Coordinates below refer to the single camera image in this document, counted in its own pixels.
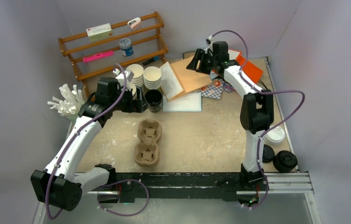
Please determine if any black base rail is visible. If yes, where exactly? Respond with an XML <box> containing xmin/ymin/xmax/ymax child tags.
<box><xmin>96</xmin><ymin>171</ymin><xmax>270</xmax><ymax>205</ymax></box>

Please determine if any orange paper bag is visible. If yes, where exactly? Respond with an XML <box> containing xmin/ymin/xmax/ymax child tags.
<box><xmin>228</xmin><ymin>49</ymin><xmax>263</xmax><ymax>84</ymax></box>

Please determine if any checkered blue white bag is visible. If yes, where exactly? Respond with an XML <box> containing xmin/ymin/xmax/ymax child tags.
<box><xmin>200</xmin><ymin>79</ymin><xmax>235</xmax><ymax>99</ymax></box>

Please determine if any blue white jar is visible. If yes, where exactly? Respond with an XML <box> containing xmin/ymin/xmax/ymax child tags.
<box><xmin>119</xmin><ymin>38</ymin><xmax>133</xmax><ymax>56</ymax></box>

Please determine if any black blue marker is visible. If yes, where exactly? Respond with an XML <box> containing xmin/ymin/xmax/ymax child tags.
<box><xmin>142</xmin><ymin>56</ymin><xmax>160</xmax><ymax>66</ymax></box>

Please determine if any wooden shelf rack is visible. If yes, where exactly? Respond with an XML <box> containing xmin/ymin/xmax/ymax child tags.
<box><xmin>58</xmin><ymin>11</ymin><xmax>168</xmax><ymax>95</ymax></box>

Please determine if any white coffee cup lid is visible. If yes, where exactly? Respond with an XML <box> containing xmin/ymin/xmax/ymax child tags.
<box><xmin>265</xmin><ymin>126</ymin><xmax>286</xmax><ymax>145</ymax></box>

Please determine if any pink highlighter marker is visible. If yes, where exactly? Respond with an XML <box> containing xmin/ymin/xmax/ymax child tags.
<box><xmin>83</xmin><ymin>51</ymin><xmax>113</xmax><ymax>63</ymax></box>

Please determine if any white green box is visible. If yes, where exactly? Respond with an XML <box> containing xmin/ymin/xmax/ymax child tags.
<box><xmin>86</xmin><ymin>23</ymin><xmax>113</xmax><ymax>42</ymax></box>

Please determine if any kraft brown paper bag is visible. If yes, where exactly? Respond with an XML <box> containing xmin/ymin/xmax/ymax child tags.
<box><xmin>159</xmin><ymin>56</ymin><xmax>212</xmax><ymax>101</ymax></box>

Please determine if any green cup with straws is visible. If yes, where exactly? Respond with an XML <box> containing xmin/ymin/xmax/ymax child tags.
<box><xmin>47</xmin><ymin>84</ymin><xmax>85</xmax><ymax>123</ymax></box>

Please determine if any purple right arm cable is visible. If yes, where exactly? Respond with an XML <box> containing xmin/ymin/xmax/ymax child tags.
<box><xmin>207</xmin><ymin>30</ymin><xmax>306</xmax><ymax>210</ymax></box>

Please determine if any black paper cup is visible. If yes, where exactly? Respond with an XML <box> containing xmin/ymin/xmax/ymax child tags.
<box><xmin>144</xmin><ymin>90</ymin><xmax>163</xmax><ymax>112</ymax></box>

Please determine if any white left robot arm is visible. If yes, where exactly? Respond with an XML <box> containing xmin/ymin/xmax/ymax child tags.
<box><xmin>30</xmin><ymin>77</ymin><xmax>148</xmax><ymax>213</ymax></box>

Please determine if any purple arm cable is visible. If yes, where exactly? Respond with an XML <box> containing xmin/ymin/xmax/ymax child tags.
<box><xmin>207</xmin><ymin>30</ymin><xmax>306</xmax><ymax>210</ymax></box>
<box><xmin>44</xmin><ymin>63</ymin><xmax>150</xmax><ymax>220</ymax></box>

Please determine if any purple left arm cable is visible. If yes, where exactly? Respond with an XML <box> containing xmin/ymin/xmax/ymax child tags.
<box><xmin>44</xmin><ymin>63</ymin><xmax>150</xmax><ymax>220</ymax></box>

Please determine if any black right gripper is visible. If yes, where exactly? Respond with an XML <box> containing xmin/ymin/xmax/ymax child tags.
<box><xmin>187</xmin><ymin>49</ymin><xmax>219</xmax><ymax>75</ymax></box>

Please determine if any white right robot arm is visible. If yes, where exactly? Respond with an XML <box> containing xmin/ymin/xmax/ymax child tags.
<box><xmin>186</xmin><ymin>41</ymin><xmax>274</xmax><ymax>190</ymax></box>

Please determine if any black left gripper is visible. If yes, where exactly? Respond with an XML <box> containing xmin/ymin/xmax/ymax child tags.
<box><xmin>110</xmin><ymin>86</ymin><xmax>149</xmax><ymax>113</ymax></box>

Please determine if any light blue paper bag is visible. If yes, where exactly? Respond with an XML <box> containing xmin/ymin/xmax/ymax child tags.
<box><xmin>163</xmin><ymin>92</ymin><xmax>202</xmax><ymax>112</ymax></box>

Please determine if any white paper cup stack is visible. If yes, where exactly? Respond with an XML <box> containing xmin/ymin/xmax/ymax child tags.
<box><xmin>126</xmin><ymin>64</ymin><xmax>144</xmax><ymax>88</ymax></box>

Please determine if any pink white small device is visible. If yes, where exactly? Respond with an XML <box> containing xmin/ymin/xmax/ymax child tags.
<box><xmin>127</xmin><ymin>17</ymin><xmax>141</xmax><ymax>30</ymax></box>

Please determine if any brown pulp cup carrier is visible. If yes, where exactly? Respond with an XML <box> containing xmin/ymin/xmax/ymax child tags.
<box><xmin>133</xmin><ymin>119</ymin><xmax>162</xmax><ymax>168</ymax></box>

